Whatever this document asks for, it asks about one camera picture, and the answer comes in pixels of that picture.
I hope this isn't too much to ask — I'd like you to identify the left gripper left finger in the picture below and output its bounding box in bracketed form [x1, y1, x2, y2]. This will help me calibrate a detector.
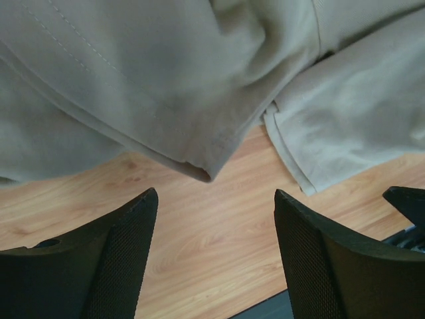
[1, 188, 158, 318]

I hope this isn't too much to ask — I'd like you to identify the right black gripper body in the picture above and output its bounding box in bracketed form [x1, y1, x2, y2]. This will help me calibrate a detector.
[382, 186, 425, 228]

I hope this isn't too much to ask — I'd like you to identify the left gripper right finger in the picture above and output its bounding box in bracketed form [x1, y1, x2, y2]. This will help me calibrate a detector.
[274, 189, 424, 318]

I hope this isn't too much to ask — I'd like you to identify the beige t shirt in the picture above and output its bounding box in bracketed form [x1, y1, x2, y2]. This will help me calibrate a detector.
[1, 1, 424, 195]

